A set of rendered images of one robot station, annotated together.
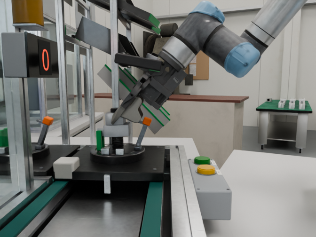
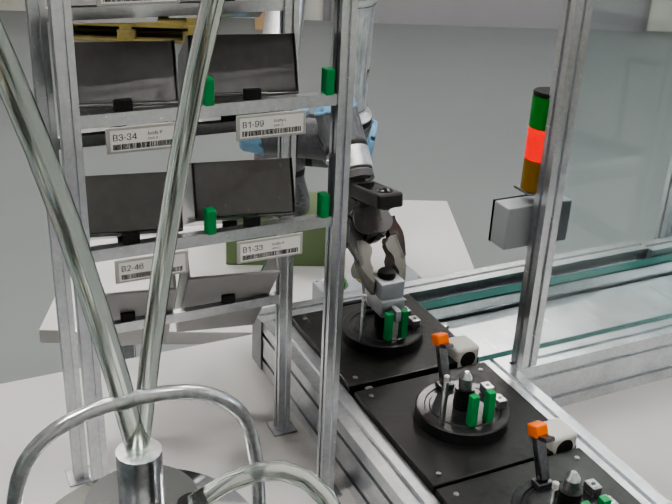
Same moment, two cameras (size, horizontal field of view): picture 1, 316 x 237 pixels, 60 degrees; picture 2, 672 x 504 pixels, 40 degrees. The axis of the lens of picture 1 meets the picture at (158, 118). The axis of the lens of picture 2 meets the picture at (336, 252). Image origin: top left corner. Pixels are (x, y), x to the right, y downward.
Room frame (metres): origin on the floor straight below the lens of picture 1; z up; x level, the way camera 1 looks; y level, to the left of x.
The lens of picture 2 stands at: (1.41, 1.27, 1.77)
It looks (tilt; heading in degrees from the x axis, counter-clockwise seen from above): 25 degrees down; 242
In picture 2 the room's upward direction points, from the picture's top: 3 degrees clockwise
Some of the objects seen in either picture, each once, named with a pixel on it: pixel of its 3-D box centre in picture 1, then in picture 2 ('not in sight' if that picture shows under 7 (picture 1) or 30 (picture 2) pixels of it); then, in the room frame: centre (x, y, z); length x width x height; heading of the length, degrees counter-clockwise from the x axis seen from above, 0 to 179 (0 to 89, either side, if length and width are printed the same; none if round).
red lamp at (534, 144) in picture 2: not in sight; (542, 142); (0.50, 0.23, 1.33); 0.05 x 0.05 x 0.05
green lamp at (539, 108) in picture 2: not in sight; (547, 111); (0.50, 0.23, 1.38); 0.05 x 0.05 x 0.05
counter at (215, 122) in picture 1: (156, 124); not in sight; (4.31, 0.03, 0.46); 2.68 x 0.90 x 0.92; 65
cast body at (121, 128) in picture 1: (113, 122); (388, 291); (0.69, 0.11, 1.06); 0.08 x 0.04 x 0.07; 88
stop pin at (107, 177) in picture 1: (107, 183); not in sight; (0.56, 0.11, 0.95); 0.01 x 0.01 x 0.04; 88
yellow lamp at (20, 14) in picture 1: (27, 11); (538, 173); (0.50, 0.23, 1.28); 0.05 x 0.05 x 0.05
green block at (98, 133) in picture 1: (99, 140); (403, 323); (0.67, 0.15, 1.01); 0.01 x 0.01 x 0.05; 88
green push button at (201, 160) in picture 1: (201, 161); not in sight; (0.66, -0.11, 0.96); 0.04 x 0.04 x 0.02
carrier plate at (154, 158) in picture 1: (118, 160); (381, 340); (0.69, 0.10, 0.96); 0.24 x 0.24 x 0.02; 88
